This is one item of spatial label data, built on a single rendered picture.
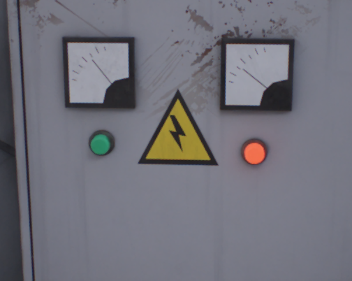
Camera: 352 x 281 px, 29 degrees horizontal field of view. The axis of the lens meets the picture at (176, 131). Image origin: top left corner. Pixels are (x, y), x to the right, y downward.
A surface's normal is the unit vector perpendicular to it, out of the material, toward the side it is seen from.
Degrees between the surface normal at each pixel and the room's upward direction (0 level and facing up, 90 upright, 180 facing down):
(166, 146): 90
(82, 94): 90
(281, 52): 90
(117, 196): 90
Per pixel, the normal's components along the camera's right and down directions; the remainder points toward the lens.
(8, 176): 0.95, 0.07
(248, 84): -0.07, 0.25
